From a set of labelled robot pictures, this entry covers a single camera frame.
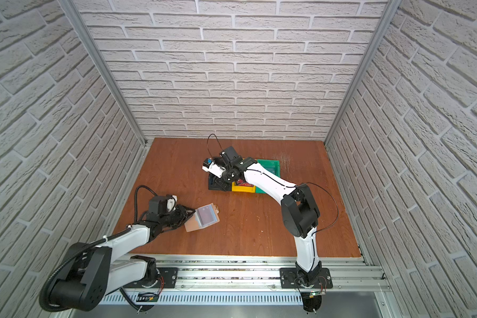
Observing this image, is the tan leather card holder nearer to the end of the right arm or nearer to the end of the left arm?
→ the end of the left arm

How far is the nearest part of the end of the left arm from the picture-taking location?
2.27 feet

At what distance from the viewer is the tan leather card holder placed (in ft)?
2.85

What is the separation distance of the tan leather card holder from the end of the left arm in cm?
5

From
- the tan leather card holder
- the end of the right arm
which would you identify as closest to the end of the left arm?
the tan leather card holder
